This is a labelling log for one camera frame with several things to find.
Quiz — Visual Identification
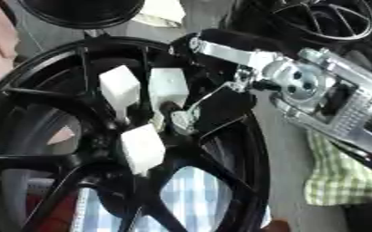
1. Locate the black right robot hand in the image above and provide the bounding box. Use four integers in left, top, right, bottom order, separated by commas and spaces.
167, 28, 288, 136

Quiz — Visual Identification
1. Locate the white pin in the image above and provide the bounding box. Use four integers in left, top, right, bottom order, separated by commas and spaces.
119, 122, 167, 177
146, 67, 191, 131
97, 64, 143, 124

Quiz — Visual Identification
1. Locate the black wheel with thin spokes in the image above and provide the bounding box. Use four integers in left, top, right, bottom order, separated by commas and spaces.
219, 0, 372, 59

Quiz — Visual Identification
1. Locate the black spoked wheel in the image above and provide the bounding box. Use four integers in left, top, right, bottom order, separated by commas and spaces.
0, 35, 274, 232

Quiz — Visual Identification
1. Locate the black round rim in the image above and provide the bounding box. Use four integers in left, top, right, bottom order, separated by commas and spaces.
15, 0, 148, 31

